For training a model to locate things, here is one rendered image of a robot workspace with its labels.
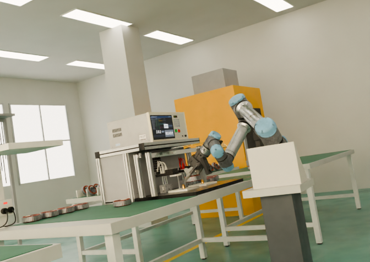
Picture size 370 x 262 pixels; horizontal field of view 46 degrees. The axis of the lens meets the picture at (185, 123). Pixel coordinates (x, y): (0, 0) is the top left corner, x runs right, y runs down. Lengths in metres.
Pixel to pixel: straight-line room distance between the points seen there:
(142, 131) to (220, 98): 3.81
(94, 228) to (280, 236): 1.01
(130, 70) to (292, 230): 5.14
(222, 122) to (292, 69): 2.12
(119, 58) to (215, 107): 1.79
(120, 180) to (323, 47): 5.76
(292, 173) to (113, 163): 1.23
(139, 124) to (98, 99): 7.86
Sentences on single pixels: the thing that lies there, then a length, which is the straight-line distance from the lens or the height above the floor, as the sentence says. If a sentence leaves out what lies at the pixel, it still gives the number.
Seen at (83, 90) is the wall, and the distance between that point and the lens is 11.16.
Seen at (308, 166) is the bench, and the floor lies 0.72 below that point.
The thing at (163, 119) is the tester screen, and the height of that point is 1.27.
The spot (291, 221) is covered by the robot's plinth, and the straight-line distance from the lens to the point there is 2.43.
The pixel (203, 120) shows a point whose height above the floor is 1.52.
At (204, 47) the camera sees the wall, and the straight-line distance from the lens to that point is 9.03.
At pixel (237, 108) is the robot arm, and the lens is 2.79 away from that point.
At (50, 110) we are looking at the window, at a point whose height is 2.59.
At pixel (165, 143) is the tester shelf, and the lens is 2.94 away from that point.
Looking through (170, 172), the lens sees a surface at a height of 0.90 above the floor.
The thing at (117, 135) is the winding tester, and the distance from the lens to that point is 3.08.
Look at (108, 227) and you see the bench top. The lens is 1.97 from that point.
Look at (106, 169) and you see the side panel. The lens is 3.01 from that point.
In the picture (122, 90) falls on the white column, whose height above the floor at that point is 2.23.
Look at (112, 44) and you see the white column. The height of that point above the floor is 3.02.
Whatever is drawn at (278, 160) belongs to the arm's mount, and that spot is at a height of 0.89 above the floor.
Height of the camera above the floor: 0.98
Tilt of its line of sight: 5 degrees up
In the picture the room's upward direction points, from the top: 9 degrees counter-clockwise
